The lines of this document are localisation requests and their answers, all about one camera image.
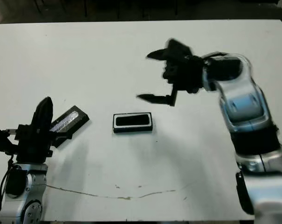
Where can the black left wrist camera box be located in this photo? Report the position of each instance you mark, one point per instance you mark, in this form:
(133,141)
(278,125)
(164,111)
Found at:
(2,140)

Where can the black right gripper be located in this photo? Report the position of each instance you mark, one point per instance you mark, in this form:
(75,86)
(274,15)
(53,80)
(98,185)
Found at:
(185,74)

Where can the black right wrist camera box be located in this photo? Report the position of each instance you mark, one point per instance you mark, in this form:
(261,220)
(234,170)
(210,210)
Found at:
(179,47)

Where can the slim black camera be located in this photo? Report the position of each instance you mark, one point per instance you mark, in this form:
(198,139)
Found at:
(131,120)

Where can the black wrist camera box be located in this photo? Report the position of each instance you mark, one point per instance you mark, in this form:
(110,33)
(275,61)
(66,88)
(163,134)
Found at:
(2,140)
(179,47)

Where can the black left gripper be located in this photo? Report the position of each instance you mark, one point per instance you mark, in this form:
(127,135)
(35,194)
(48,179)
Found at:
(33,147)

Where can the black box white insert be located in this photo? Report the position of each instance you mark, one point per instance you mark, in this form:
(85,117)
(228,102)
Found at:
(132,130)

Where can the black box lid silver print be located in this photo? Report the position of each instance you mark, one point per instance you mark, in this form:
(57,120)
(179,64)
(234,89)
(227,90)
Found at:
(68,117)

